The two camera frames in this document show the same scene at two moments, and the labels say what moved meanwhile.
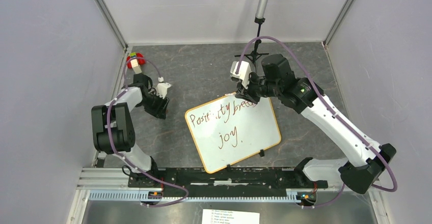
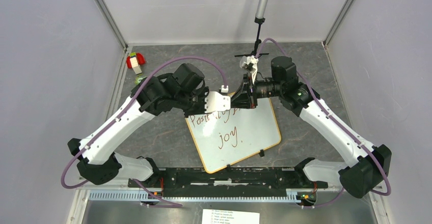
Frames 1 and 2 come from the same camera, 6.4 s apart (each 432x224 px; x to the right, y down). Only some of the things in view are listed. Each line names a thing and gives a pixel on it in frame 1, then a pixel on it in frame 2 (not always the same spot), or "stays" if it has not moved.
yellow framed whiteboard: x=228 y=131 stays
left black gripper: x=160 y=112 to x=203 y=109
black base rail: x=195 y=183 stays
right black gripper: x=247 y=94 stays
